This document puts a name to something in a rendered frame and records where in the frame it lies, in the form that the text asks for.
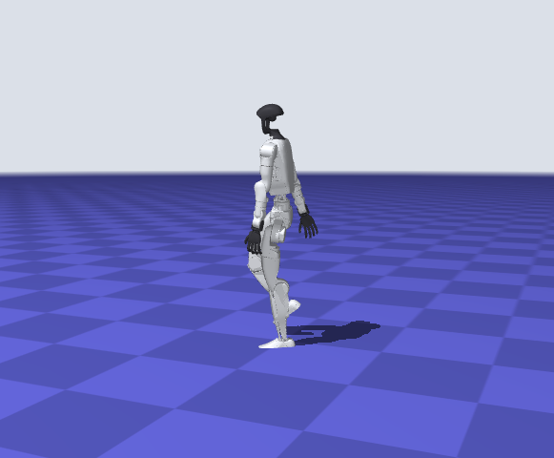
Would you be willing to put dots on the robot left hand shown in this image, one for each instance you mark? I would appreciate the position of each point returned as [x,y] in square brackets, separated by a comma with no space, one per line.
[254,238]

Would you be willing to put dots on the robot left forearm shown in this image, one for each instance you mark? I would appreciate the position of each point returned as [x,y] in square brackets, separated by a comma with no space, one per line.
[261,203]

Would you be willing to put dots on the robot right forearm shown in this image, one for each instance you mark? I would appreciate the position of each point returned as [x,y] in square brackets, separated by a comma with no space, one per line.
[299,199]

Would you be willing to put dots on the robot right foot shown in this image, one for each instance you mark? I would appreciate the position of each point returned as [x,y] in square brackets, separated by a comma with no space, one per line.
[293,306]

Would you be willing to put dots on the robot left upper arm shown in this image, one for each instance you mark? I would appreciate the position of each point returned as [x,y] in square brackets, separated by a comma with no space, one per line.
[268,153]

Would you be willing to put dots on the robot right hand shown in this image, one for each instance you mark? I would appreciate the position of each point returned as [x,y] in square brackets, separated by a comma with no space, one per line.
[306,221]

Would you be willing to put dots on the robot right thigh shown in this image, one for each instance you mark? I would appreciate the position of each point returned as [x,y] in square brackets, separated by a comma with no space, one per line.
[255,260]

